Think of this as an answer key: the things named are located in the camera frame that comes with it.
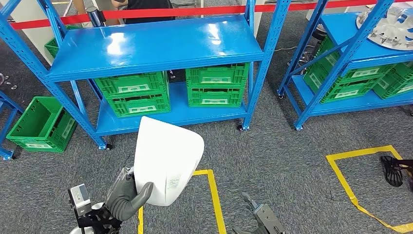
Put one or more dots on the yellow floor tape square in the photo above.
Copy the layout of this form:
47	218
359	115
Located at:
342	179
217	206

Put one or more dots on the blue metal shelf rack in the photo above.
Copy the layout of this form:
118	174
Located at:
155	42
338	32
5	153

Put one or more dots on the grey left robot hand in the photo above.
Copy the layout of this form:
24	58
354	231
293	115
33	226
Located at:
122	200

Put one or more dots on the silver wheel hub cover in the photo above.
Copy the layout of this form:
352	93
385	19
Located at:
390	29

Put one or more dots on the white curved shell part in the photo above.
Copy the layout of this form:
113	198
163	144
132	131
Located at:
167	158

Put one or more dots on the white partition panel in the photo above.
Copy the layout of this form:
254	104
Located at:
37	42

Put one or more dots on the black rack caster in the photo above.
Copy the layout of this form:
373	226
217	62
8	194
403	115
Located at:
109	147
240	128

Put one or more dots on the white desk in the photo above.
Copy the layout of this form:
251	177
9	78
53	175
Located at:
261	22

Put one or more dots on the black chrome barrier post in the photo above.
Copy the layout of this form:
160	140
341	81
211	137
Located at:
95	17

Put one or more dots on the silver metal part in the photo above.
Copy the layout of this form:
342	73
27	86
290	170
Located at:
4	79

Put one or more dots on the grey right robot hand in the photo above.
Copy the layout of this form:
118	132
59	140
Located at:
267	221

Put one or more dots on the red barrier tape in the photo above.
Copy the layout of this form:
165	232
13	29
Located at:
193	12

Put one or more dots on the person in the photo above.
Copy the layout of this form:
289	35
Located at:
79	6
151	4

